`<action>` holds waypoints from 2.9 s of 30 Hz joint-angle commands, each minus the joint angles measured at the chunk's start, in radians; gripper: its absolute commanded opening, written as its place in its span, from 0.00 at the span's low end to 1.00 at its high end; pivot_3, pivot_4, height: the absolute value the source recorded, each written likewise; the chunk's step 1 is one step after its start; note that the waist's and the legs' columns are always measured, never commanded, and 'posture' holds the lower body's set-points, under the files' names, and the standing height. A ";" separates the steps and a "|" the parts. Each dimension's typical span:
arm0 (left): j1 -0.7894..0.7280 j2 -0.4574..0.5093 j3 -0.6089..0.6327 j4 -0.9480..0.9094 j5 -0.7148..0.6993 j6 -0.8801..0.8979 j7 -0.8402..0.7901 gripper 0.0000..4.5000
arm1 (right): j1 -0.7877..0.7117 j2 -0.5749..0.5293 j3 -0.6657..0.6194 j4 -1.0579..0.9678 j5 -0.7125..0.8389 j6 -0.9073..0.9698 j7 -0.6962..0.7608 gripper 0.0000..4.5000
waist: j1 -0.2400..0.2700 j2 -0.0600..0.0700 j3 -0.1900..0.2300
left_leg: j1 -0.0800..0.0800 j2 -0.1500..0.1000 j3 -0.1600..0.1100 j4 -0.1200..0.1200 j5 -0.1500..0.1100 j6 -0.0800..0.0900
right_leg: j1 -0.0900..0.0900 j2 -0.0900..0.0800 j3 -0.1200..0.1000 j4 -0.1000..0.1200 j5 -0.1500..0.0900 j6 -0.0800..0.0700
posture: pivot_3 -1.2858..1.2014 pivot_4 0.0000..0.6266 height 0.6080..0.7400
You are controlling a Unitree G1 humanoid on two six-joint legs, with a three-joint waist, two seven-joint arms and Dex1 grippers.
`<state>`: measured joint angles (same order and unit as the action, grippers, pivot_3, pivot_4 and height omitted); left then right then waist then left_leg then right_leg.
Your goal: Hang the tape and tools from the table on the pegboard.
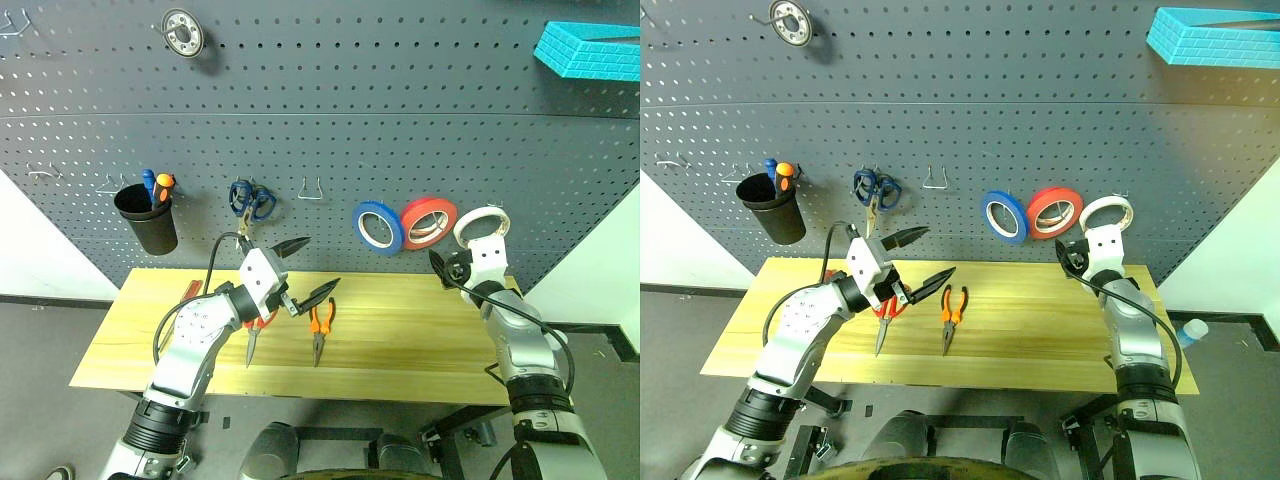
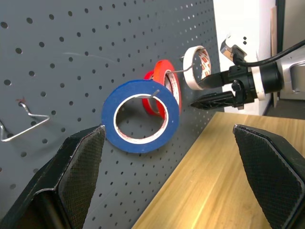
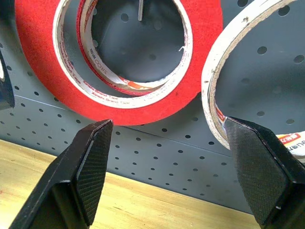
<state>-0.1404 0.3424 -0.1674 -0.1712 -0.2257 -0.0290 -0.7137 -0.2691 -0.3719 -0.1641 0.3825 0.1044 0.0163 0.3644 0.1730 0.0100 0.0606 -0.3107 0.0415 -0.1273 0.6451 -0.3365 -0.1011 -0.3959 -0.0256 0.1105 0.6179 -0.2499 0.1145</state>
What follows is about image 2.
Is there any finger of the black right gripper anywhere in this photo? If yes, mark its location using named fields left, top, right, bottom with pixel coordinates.
left=189, top=91, right=236, bottom=110
left=197, top=71, right=231, bottom=90

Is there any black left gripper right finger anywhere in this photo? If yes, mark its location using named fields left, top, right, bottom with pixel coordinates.
left=233, top=124, right=305, bottom=229

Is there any white tape roll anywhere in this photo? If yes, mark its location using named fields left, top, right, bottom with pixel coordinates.
left=183, top=45, right=212, bottom=91

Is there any red tape roll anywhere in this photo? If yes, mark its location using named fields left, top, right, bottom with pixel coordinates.
left=142, top=59, right=183, bottom=117

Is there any grey perforated pegboard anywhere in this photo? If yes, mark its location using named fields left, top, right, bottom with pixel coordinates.
left=0, top=0, right=224, bottom=229

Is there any dark vertical door frame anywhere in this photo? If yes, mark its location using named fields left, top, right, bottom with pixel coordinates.
left=276, top=0, right=286, bottom=54

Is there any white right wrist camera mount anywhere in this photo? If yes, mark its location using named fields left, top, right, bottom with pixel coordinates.
left=219, top=33, right=267, bottom=101

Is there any leaning wooden board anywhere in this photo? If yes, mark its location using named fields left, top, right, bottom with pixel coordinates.
left=270, top=6, right=278, bottom=57

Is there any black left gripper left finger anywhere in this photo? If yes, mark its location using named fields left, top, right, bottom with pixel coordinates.
left=0, top=125, right=106, bottom=229

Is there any blue tape roll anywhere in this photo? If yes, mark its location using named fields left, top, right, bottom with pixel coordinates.
left=101, top=79, right=181, bottom=154

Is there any wire loop pliers holder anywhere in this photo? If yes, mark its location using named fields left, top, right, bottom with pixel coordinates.
left=0, top=101, right=51, bottom=143

